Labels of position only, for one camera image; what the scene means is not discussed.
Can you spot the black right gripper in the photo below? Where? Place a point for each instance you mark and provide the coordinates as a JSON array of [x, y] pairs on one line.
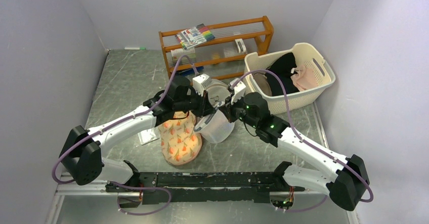
[[227, 108]]

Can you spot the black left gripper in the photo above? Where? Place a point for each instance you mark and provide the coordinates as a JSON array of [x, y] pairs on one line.
[[205, 108]]

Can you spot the white mesh laundry bag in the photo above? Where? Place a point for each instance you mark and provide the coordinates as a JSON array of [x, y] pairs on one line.
[[214, 128]]

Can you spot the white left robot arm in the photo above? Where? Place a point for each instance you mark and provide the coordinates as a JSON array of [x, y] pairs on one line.
[[82, 153]]

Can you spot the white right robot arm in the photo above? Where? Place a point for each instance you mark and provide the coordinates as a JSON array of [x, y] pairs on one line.
[[343, 179]]

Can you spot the beige mesh laundry bag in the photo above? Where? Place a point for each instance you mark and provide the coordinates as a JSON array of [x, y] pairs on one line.
[[217, 92]]

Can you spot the brown bra cup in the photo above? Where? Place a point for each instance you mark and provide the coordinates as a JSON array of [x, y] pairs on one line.
[[262, 82]]

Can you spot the floral orange laundry bag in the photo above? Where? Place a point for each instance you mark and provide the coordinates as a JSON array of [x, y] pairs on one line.
[[180, 144]]

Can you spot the cream plastic laundry basket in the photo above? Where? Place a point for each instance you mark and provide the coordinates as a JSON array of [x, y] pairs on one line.
[[305, 54]]

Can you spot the blue flat box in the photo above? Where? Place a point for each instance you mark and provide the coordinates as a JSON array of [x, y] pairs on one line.
[[187, 72]]

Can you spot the white green box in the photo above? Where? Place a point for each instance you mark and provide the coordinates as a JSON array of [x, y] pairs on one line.
[[175, 54]]

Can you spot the orange wooden shelf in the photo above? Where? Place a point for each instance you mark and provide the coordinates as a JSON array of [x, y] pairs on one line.
[[257, 34]]

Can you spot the clear blister pack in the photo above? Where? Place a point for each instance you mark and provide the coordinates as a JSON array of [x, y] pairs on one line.
[[148, 136]]

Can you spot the black garment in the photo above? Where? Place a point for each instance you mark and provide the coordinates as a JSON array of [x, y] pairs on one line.
[[282, 67]]

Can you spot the white clip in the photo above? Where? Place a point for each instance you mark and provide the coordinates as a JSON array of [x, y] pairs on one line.
[[241, 47]]

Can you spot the colour marker pack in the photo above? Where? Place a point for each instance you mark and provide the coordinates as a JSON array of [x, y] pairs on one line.
[[195, 36]]

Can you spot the pink garment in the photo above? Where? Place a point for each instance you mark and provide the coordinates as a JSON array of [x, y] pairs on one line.
[[303, 78]]

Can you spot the green white marker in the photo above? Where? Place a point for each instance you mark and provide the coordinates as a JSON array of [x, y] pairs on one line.
[[135, 48]]

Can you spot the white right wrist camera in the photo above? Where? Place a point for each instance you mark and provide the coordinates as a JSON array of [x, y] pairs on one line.
[[237, 89]]

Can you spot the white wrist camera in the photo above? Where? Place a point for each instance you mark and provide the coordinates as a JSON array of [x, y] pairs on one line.
[[201, 82], [237, 89]]

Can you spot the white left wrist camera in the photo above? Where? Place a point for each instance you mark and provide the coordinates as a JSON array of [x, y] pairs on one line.
[[201, 82]]

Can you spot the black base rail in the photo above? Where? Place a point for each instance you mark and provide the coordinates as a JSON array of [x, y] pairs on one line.
[[160, 187]]

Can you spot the aluminium frame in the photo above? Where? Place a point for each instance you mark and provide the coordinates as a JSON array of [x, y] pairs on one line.
[[280, 201]]

